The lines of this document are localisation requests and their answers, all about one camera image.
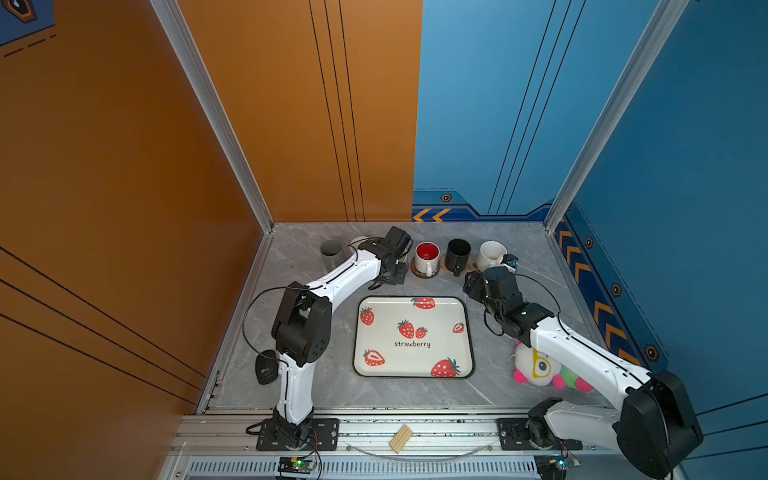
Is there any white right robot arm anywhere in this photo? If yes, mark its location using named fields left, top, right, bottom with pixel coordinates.
left=463, top=266, right=704, bottom=479

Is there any aluminium front rail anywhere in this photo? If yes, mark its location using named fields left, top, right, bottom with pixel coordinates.
left=167, top=407, right=612, bottom=462

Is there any small wooden block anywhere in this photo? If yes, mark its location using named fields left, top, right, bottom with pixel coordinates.
left=389, top=424, right=414, bottom=454

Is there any green circuit board left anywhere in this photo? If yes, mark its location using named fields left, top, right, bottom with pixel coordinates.
left=276, top=456, right=320, bottom=479

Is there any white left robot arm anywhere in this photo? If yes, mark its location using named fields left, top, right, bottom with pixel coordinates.
left=267, top=227, right=413, bottom=448

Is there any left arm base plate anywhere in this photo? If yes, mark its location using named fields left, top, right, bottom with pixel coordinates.
left=256, top=417, right=339, bottom=452

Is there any circuit board right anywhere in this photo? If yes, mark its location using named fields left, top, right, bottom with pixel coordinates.
left=534, top=456, right=581, bottom=480

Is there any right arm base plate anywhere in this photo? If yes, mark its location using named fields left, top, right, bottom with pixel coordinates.
left=496, top=417, right=583, bottom=451

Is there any rattan woven round coaster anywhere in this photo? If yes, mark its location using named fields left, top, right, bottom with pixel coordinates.
left=439, top=255, right=475, bottom=276

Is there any aluminium corner post right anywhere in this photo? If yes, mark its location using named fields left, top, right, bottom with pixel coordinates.
left=543, top=0, right=689, bottom=234

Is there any aluminium corner post left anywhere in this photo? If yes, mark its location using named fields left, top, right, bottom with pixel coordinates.
left=150, top=0, right=274, bottom=234

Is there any white strawberry pattern tray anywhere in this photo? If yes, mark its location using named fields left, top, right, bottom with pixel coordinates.
left=353, top=296, right=475, bottom=379

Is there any black computer mouse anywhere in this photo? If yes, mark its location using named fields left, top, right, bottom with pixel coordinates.
left=255, top=350, right=279, bottom=385

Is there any colourful plush toy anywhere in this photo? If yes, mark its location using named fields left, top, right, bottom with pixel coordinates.
left=513, top=340, right=594, bottom=393

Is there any aluminium corner post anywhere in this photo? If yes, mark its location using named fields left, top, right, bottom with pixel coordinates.
left=150, top=0, right=274, bottom=234
left=543, top=0, right=689, bottom=234

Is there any black mug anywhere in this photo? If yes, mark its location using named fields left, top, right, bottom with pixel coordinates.
left=445, top=238, right=471, bottom=274

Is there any red inside white mug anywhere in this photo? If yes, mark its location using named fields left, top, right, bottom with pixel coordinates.
left=414, top=241, right=441, bottom=274

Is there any white mug blue handle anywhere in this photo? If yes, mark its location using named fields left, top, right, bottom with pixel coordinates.
left=349, top=236, right=368, bottom=248

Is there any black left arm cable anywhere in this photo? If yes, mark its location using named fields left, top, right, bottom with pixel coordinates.
left=241, top=286, right=301, bottom=361

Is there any dark brown wooden round coaster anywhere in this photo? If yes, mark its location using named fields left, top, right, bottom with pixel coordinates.
left=409, top=258, right=441, bottom=279

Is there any grey metal mug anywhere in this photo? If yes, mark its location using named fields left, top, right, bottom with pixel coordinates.
left=320, top=239, right=350, bottom=273

